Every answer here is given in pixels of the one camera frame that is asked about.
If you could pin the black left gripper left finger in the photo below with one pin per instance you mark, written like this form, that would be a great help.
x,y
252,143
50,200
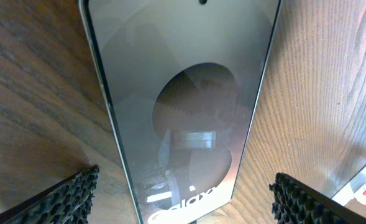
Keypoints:
x,y
68,201

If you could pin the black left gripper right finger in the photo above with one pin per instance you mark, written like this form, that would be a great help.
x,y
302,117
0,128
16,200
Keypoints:
x,y
295,202

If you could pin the Galaxy S25 Ultra smartphone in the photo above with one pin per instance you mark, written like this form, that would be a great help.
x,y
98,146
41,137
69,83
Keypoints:
x,y
181,80

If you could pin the white power strip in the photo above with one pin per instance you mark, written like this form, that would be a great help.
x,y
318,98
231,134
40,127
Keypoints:
x,y
354,189

